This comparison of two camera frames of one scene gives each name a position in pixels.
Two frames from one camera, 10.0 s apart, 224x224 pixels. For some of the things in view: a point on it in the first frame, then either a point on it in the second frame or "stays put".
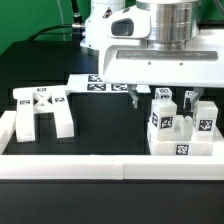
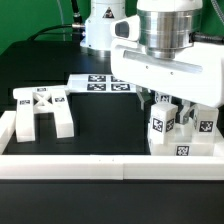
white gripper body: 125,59 -> 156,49
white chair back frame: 31,101 stays put
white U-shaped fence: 107,166 stays put
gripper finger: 193,95 -> 183,115
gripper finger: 132,90 -> 144,95
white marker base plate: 95,83 stays put
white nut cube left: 163,94 stays put
